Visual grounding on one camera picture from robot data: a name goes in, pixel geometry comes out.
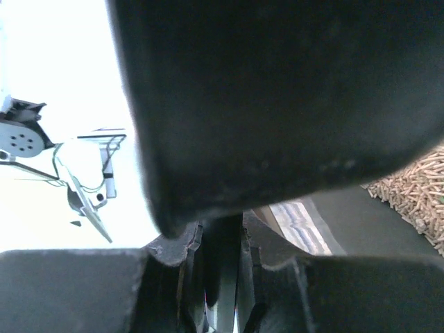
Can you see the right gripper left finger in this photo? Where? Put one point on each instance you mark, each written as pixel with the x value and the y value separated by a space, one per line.
pixel 157 288

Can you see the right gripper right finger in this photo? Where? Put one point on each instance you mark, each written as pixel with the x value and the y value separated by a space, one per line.
pixel 284 289

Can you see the brown translucent litter box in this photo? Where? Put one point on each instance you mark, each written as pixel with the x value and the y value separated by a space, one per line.
pixel 399 214

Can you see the black slotted litter scoop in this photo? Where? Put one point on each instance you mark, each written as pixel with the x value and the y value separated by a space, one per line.
pixel 243 104

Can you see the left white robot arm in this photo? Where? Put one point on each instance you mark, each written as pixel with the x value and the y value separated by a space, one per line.
pixel 21 134

